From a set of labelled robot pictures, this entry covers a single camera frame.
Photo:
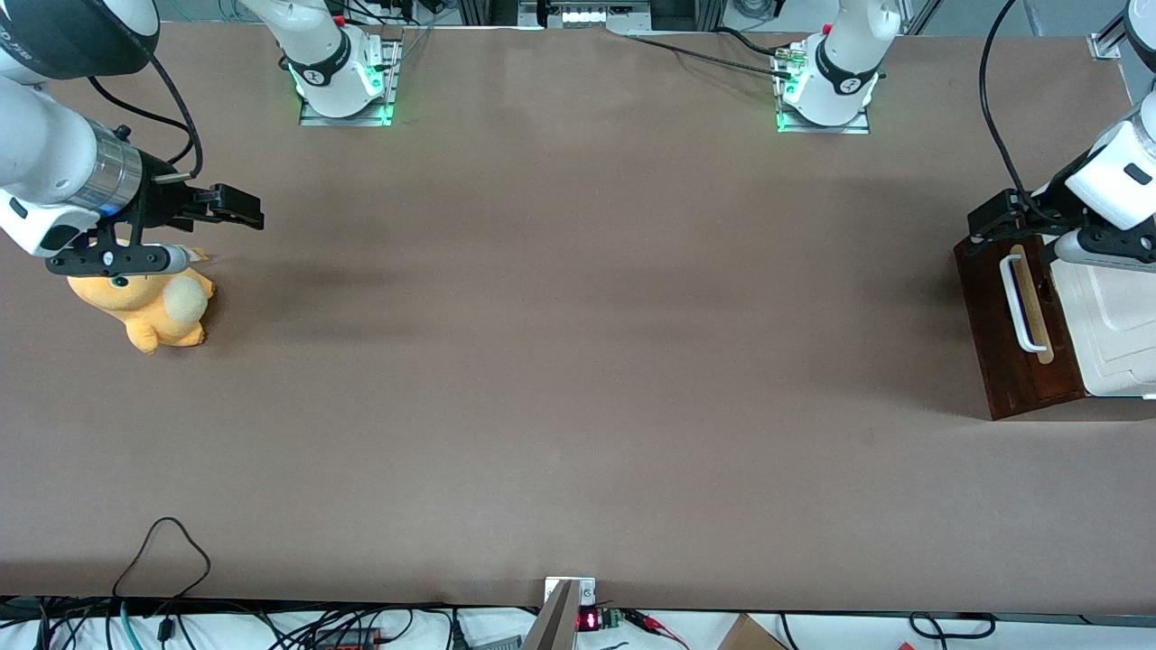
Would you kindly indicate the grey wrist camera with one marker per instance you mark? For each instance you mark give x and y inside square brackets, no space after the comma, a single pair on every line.
[1106,253]
[135,260]

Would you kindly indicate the orange plush toy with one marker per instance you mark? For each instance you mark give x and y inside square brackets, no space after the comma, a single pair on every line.
[153,316]

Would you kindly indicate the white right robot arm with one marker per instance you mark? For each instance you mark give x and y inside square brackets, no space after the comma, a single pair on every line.
[45,144]

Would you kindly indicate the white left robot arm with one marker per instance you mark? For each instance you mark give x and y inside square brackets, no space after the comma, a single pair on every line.
[1115,176]

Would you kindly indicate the aluminium corner bracket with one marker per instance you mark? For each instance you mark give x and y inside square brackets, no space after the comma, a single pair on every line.
[1106,47]

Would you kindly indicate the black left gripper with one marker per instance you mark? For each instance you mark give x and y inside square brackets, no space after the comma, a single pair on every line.
[1035,210]

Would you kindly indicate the orange black device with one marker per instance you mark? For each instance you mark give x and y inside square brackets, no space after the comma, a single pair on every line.
[348,638]

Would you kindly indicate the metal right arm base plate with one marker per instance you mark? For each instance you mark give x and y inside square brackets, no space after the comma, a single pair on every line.
[348,116]

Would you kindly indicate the dark brown wooden drawer cabinet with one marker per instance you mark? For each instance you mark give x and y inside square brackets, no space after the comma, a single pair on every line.
[980,271]

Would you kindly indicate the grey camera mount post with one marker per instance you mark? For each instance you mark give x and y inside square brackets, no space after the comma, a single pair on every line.
[555,623]

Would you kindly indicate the red clip leads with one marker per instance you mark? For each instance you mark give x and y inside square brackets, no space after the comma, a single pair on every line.
[657,627]

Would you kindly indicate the white plastic box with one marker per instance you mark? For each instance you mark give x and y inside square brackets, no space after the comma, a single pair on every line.
[1120,325]

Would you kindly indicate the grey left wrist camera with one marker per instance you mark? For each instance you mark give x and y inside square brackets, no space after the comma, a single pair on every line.
[1106,253]

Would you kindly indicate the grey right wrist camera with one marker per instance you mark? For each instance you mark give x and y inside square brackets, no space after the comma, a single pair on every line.
[135,260]

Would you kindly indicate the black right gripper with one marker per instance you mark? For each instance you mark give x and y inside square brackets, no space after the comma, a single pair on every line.
[159,204]

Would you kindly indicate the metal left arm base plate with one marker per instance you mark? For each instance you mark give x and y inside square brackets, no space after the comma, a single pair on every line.
[824,127]

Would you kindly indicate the brown cardboard piece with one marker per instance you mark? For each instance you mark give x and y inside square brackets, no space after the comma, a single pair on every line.
[751,636]

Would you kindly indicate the red digit display module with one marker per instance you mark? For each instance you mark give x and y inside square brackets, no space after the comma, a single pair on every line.
[589,621]

